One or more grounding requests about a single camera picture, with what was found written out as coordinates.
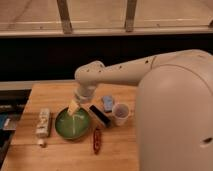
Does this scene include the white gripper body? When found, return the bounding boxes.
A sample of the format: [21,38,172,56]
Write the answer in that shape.
[74,86,96,103]

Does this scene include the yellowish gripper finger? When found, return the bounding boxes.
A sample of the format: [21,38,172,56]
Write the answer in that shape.
[68,100,80,116]

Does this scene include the green ceramic bowl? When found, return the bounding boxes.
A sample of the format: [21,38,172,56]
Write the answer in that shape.
[55,108,91,140]

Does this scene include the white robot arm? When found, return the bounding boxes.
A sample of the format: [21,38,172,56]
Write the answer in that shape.
[74,49,213,171]

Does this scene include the black rectangular bar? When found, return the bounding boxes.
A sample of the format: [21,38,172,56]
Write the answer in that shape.
[89,105,111,127]

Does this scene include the blue sponge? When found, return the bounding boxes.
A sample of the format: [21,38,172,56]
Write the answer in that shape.
[102,96,114,112]

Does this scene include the red oblong object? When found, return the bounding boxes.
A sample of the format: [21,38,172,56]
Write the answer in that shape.
[93,127,102,154]

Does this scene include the white tube with cap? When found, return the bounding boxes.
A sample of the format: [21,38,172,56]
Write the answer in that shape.
[36,108,51,147]

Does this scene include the clear plastic cup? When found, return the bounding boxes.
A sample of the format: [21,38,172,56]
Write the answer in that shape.
[112,103,129,126]

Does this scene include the wooden cutting board table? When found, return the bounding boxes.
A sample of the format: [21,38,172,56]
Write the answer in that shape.
[1,82,138,171]

